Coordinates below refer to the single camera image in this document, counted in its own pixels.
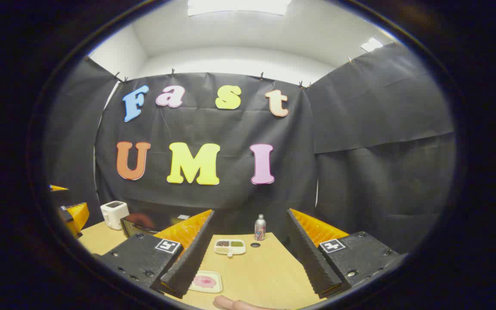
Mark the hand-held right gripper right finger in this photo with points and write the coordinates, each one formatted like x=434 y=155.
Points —
x=312 y=267

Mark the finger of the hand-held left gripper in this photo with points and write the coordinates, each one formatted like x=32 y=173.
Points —
x=57 y=188
x=78 y=215

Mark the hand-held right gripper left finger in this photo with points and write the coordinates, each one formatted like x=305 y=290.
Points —
x=187 y=267

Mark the pink ham slice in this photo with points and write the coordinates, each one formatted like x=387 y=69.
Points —
x=205 y=282

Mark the white square plate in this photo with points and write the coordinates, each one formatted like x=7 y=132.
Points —
x=215 y=284

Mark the white toaster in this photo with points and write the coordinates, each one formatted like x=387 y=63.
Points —
x=113 y=214

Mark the white divided tray with beans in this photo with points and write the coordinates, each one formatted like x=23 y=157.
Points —
x=230 y=247

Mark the silver drink can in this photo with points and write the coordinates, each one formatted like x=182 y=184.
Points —
x=260 y=228

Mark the black backdrop cloth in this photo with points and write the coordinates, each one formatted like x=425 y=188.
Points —
x=360 y=172

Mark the small ceiling light panel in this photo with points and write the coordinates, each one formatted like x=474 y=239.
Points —
x=371 y=44

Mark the large ceiling light panel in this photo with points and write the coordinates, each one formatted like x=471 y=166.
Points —
x=239 y=6

